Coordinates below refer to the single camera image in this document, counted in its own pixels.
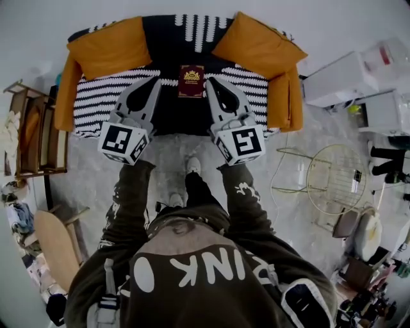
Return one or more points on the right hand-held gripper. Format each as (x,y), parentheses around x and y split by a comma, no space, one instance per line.
(245,144)

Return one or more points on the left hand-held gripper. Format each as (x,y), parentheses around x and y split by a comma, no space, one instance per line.
(115,141)

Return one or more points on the maroon cloth with gold emblem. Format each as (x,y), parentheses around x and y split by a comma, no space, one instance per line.
(191,81)

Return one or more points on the orange sofa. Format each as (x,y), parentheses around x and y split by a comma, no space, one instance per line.
(65,96)

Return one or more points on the person's right forearm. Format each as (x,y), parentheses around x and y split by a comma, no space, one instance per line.
(246,205)

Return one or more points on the person's left forearm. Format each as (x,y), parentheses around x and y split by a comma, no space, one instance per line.
(128,201)

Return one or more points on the black white striped blanket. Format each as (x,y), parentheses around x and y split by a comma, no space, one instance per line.
(96,96)

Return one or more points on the orange cushion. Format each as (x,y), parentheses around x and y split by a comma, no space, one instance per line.
(259,48)
(109,48)

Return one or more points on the person's right white shoe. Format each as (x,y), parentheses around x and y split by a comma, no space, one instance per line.
(193,165)

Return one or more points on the person's white shoe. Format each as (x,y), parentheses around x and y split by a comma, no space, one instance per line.
(176,200)
(193,165)

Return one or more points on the person's right leg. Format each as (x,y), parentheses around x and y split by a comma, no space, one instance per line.
(200,192)

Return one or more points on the person's left white shoe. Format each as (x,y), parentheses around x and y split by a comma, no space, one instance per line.
(176,200)

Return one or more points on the wooden shelf rack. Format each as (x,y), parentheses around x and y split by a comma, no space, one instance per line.
(35,131)

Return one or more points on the white cabinet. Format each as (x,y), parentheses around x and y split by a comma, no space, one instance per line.
(336,80)

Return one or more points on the yellow green ball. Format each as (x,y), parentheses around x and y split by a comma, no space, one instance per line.
(354,109)

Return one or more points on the white appliance box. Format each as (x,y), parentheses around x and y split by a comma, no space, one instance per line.
(384,112)

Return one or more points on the pile of clothes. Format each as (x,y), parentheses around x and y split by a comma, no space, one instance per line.
(19,211)

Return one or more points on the brown seat wooden chair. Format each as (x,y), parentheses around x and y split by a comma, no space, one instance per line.
(347,222)

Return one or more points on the oval wooden table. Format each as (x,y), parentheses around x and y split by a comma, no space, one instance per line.
(54,246)

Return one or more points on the person's olive printed sweatshirt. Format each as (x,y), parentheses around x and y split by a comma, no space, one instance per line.
(198,288)

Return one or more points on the black bag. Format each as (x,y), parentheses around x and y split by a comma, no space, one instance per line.
(57,309)

